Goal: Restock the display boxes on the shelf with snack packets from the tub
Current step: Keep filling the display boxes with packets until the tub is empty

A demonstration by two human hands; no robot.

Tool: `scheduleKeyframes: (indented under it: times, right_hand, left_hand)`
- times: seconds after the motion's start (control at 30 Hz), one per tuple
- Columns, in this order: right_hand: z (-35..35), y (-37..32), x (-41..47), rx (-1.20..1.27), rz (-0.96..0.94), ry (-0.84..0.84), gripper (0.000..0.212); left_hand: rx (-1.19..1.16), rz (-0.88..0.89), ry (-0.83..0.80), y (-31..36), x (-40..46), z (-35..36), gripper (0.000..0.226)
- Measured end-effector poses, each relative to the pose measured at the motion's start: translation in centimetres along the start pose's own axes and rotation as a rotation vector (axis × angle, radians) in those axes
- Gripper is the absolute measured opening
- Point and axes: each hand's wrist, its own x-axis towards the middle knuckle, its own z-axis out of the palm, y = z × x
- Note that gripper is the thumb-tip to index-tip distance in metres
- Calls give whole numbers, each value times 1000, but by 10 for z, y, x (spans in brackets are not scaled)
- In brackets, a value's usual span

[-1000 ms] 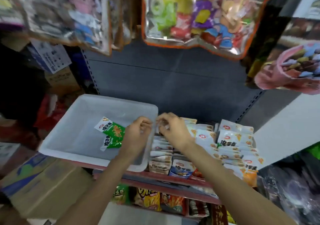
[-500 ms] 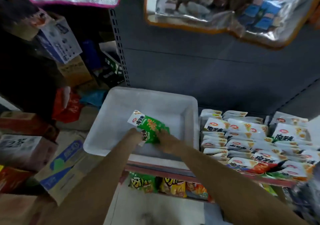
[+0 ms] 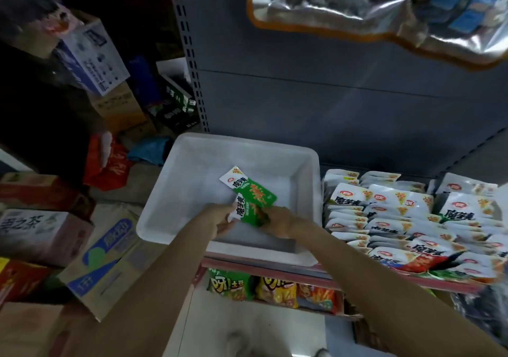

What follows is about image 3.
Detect person's right hand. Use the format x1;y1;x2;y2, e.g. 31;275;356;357
260;204;306;240

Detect person's left hand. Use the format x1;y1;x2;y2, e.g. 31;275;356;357
193;202;238;239

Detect white plastic bin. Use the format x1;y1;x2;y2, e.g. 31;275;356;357
137;133;323;268

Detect gold display box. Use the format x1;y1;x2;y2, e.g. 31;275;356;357
321;169;374;251

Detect blue display box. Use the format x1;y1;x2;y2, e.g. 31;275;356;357
361;170;433;267

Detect blue konjac snack packet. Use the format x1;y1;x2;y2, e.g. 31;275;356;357
369;245;422;270

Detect red display box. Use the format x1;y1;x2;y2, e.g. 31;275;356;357
389;210;469;274

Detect red konjac snack packet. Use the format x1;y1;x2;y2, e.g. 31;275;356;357
401;237;465;273

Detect green display box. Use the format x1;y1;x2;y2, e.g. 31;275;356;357
432;172;501;282

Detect orange display box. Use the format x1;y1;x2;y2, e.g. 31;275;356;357
468;182;508;278

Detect person's left forearm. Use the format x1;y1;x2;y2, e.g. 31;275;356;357
48;222;227;357

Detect person's right forearm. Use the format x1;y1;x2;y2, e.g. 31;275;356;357
286;222;508;357

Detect blue print cardboard carton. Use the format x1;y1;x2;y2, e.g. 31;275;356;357
57;204;164;322

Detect person's left shoe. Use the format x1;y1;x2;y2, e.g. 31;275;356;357
224;331;251;357

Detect plain brown cardboard carton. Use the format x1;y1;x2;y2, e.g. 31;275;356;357
89;83;148;134

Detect white blue carton box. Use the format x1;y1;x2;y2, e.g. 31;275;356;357
24;7;130;97

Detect orange trimmed toy snack bag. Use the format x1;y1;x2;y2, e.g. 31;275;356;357
248;0;508;70

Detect row of orange chip bags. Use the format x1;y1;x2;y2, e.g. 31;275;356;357
208;269;344;316

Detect blue plastic bag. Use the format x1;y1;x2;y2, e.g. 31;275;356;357
129;137;171;167

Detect red plastic bag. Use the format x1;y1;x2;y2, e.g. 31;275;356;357
83;131;134;193

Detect black green carton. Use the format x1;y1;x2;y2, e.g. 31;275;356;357
157;58;199;127

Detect pale printed carton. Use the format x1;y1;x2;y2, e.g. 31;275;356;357
0;208;95;268

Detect red yellow carton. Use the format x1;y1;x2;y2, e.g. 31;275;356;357
0;258;52;305

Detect black plastic wrapped bundle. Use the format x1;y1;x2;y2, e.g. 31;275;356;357
452;281;508;346

